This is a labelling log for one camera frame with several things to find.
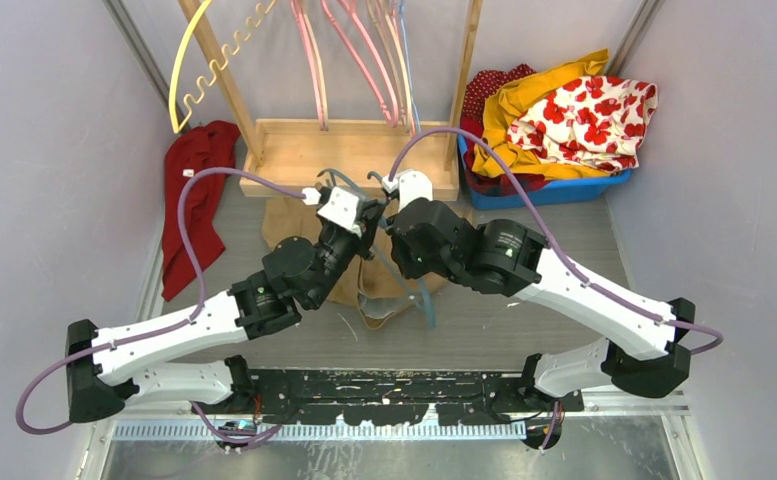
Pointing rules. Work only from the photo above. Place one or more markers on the blue plastic bin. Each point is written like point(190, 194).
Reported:
point(499, 193)

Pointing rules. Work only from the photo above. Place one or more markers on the aluminium rail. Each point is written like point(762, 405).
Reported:
point(615, 403)

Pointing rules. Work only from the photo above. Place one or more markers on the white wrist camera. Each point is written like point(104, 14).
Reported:
point(337, 205)
point(408, 186)

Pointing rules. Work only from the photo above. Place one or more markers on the yellow wavy hanger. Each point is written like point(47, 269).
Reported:
point(184, 96)

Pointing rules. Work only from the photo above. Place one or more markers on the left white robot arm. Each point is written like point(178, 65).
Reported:
point(297, 275)

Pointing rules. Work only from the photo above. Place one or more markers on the teal blue wire hanger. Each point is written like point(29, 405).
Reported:
point(421, 298)

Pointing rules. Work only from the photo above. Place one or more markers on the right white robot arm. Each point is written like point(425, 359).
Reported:
point(638, 351)

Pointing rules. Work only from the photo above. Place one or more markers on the wooden hanger rack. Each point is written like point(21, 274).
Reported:
point(291, 151)

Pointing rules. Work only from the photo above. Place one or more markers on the red polka dot garment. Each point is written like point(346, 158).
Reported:
point(485, 84)

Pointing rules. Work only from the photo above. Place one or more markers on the white slotted cable duct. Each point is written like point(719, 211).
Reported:
point(194, 430)

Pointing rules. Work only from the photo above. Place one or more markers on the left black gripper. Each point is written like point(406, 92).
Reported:
point(368, 223)

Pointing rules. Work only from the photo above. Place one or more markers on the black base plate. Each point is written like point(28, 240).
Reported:
point(389, 398)

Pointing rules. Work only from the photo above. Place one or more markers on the tan brown skirt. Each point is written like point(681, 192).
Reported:
point(366, 285)

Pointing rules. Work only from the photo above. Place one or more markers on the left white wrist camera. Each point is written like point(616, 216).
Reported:
point(337, 205)

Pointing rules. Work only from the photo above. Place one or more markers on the dark red garment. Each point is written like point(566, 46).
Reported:
point(211, 145)

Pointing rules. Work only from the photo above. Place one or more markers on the beige hanger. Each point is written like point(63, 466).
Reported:
point(385, 17)

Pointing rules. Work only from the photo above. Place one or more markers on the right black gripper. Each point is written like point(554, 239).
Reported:
point(409, 267)

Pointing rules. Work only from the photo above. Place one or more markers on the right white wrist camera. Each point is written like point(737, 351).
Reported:
point(408, 186)

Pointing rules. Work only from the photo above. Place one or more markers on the white red floral garment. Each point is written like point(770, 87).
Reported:
point(592, 126)

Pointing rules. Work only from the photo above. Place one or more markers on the light blue hanger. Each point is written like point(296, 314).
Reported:
point(399, 15)

